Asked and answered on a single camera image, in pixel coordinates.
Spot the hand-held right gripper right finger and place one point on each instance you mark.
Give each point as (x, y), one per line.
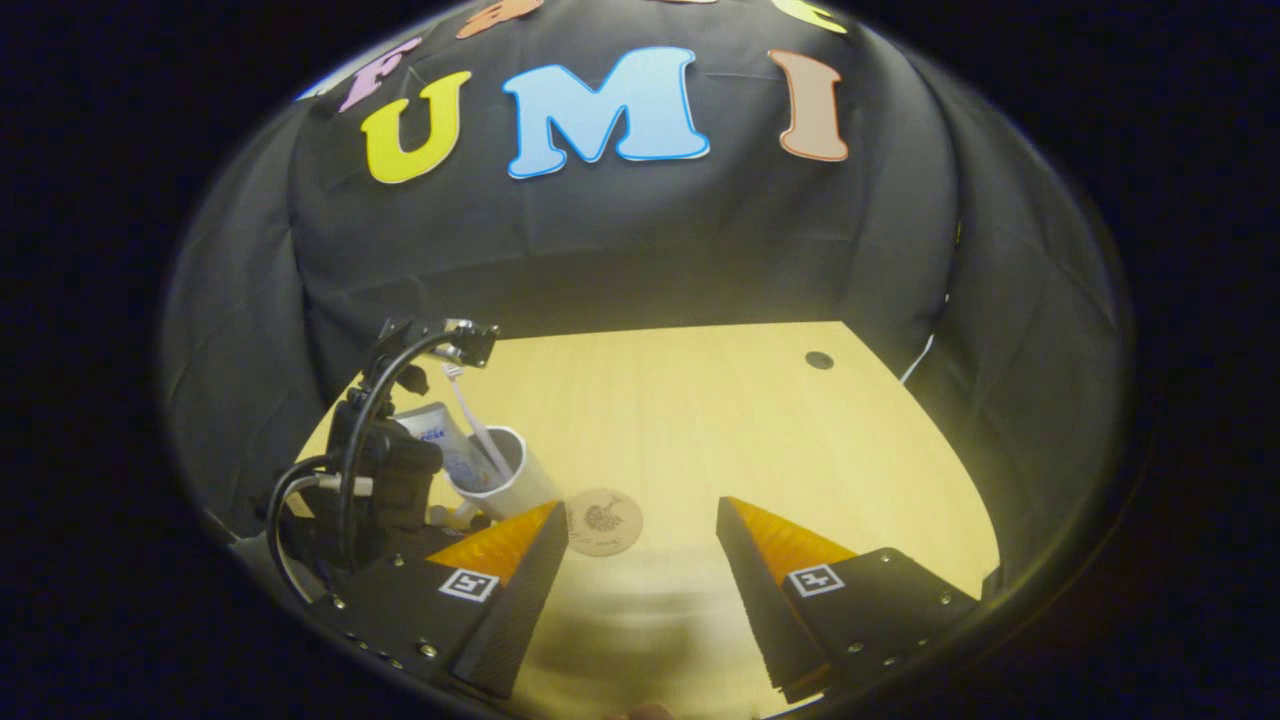
(760, 610)

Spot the round wooden coaster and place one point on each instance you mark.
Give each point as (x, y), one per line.
(605, 520)

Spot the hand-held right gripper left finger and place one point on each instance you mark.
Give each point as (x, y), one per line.
(520, 610)

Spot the black backdrop cloth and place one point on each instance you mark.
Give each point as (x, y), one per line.
(650, 230)

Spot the white cup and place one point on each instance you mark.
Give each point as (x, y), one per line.
(525, 490)

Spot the white toothpaste tube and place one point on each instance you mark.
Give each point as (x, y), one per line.
(435, 435)

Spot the pale purple toothbrush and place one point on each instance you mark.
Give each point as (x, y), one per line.
(470, 415)

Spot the light wooden desktop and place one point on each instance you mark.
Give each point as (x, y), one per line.
(700, 430)

